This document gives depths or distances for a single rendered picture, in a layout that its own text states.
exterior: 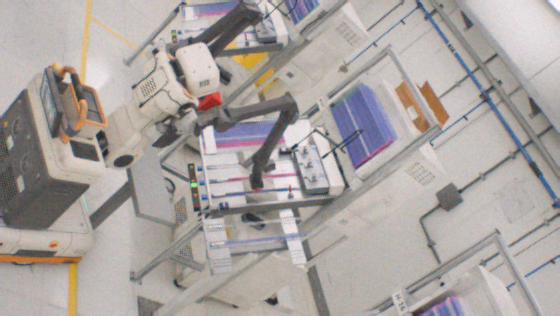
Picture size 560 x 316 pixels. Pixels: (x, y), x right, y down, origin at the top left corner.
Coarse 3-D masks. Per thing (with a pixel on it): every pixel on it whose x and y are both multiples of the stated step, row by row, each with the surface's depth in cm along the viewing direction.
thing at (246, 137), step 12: (204, 132) 353; (216, 132) 353; (228, 132) 354; (240, 132) 355; (252, 132) 356; (264, 132) 357; (204, 144) 345; (216, 144) 346; (228, 144) 347; (240, 144) 348; (252, 144) 349
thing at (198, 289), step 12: (240, 264) 300; (204, 276) 311; (216, 276) 304; (228, 276) 305; (192, 288) 314; (204, 288) 309; (144, 300) 330; (180, 300) 316; (192, 300) 316; (144, 312) 324; (156, 312) 326; (168, 312) 320
